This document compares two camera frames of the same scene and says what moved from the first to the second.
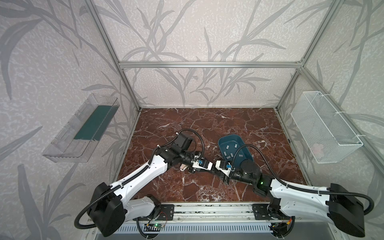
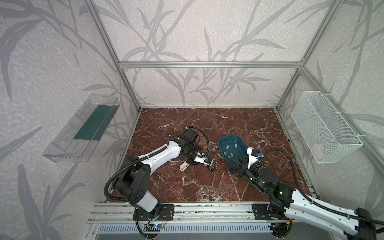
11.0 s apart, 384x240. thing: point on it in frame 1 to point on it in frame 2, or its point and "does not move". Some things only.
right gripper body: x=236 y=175 to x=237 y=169
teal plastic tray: x=229 y=144 does not move
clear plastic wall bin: x=76 y=140 does not move
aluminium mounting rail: x=210 y=214 does not move
